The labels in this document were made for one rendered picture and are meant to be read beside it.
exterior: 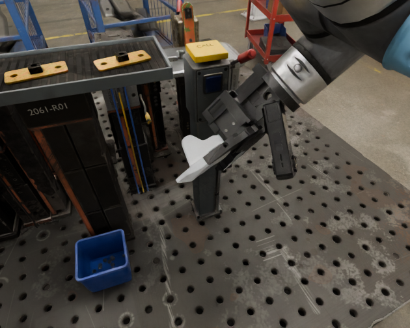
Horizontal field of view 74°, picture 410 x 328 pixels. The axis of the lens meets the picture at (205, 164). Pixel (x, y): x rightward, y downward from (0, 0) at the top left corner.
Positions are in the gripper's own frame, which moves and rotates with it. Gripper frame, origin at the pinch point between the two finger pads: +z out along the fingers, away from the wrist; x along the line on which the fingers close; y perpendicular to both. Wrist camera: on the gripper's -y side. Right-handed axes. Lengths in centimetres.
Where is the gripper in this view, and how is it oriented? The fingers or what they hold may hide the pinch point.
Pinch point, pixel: (200, 178)
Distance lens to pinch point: 47.8
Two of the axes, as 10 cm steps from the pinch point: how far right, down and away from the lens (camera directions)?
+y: -5.8, -7.9, 1.9
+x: -4.3, 1.1, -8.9
